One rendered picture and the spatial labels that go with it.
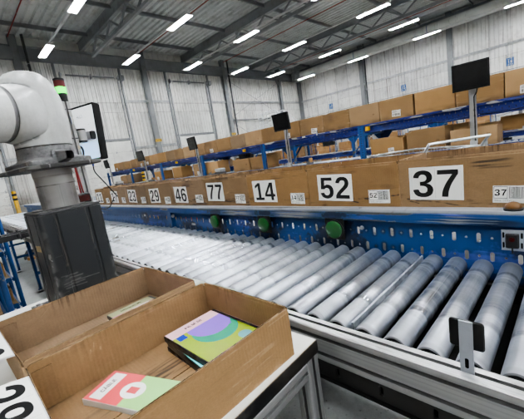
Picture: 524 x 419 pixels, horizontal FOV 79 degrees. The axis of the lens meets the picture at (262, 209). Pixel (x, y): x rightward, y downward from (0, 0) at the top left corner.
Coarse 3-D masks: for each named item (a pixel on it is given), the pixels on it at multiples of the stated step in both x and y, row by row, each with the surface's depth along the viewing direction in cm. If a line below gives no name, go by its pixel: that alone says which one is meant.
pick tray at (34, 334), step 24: (96, 288) 91; (120, 288) 96; (144, 288) 102; (168, 288) 94; (24, 312) 79; (48, 312) 83; (72, 312) 87; (96, 312) 91; (24, 336) 79; (48, 336) 83; (72, 336) 82; (24, 360) 57
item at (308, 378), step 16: (304, 368) 63; (288, 384) 59; (304, 384) 66; (320, 384) 68; (272, 400) 56; (288, 400) 59; (304, 400) 68; (320, 400) 68; (256, 416) 53; (272, 416) 56; (304, 416) 68; (320, 416) 69
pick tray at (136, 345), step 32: (192, 288) 78; (224, 288) 74; (128, 320) 67; (160, 320) 72; (192, 320) 78; (256, 320) 68; (288, 320) 61; (64, 352) 58; (96, 352) 62; (128, 352) 67; (160, 352) 68; (224, 352) 50; (256, 352) 55; (288, 352) 61; (32, 384) 49; (64, 384) 58; (96, 384) 61; (192, 384) 46; (224, 384) 50; (256, 384) 55; (64, 416) 54; (96, 416) 53; (128, 416) 52; (160, 416) 42; (192, 416) 46; (224, 416) 50
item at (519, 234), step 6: (504, 234) 88; (510, 234) 86; (516, 234) 85; (522, 234) 85; (504, 240) 88; (510, 240) 86; (516, 240) 85; (522, 240) 85; (504, 246) 88; (510, 246) 86; (516, 246) 85; (522, 246) 85
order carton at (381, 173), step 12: (384, 156) 141; (396, 156) 137; (408, 156) 134; (312, 168) 139; (324, 168) 130; (336, 168) 126; (348, 168) 123; (360, 168) 119; (372, 168) 116; (384, 168) 113; (396, 168) 110; (312, 180) 136; (360, 180) 120; (372, 180) 117; (384, 180) 114; (396, 180) 111; (312, 192) 137; (360, 192) 121; (396, 192) 112; (312, 204) 139; (324, 204) 134; (336, 204) 130; (348, 204) 126; (360, 204) 123; (372, 204) 119; (384, 204) 116; (396, 204) 113
